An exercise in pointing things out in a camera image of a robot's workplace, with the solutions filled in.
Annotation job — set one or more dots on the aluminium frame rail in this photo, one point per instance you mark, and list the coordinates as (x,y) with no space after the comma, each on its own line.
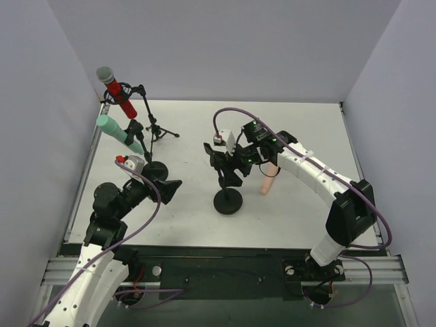
(386,270)

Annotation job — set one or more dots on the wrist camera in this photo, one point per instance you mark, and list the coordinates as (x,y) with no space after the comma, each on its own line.
(131,165)
(225,138)

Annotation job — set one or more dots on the black tripod microphone stand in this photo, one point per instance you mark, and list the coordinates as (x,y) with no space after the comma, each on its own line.
(157,132)

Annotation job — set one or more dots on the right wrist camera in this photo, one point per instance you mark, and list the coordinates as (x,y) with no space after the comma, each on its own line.
(225,138)

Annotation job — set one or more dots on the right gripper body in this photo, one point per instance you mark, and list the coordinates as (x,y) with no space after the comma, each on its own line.
(221,160)

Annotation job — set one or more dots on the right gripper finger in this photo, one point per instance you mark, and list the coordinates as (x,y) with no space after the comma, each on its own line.
(231,179)
(217,161)

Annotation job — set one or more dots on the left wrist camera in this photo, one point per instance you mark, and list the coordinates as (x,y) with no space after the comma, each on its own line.
(131,165)

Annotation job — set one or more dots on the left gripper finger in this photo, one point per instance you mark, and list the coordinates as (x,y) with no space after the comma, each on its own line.
(167,191)
(172,183)

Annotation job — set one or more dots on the black round-base stand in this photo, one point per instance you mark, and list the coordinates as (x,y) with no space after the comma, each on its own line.
(226,201)
(134,133)

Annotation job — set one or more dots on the peach toy microphone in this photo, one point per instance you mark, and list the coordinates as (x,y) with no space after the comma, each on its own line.
(269,176)

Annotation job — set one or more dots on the red glitter microphone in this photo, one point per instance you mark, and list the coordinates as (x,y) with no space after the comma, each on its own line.
(115,91)

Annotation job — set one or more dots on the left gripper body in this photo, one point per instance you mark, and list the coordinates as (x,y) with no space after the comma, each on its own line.
(159,190)

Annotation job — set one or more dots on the mint green toy microphone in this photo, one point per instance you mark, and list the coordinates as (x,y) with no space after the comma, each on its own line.
(111,128)

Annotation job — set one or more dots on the black round-base stand front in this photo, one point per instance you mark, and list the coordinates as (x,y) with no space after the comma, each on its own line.
(226,201)

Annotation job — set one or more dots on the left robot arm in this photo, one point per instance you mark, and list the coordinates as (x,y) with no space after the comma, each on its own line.
(103,264)

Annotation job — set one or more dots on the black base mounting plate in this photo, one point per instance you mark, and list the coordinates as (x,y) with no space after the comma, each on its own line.
(184,273)

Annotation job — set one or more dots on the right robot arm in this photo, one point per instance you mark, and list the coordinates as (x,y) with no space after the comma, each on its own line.
(350,203)

